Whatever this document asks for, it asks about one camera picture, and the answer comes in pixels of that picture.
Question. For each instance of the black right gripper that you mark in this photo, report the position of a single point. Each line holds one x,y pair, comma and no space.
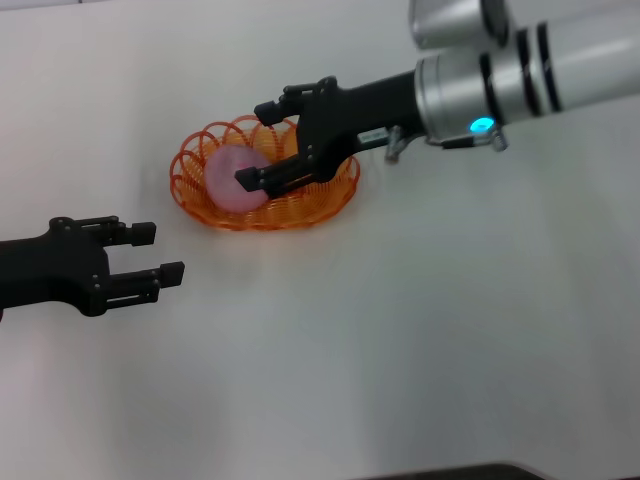
360,115

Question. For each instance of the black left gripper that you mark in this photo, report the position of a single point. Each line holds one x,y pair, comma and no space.
50,272

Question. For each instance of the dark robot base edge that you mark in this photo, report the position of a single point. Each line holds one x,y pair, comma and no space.
450,472

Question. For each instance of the pink peach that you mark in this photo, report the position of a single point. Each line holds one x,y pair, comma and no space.
227,180

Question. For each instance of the orange woven plastic basket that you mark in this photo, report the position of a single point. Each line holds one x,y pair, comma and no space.
300,207

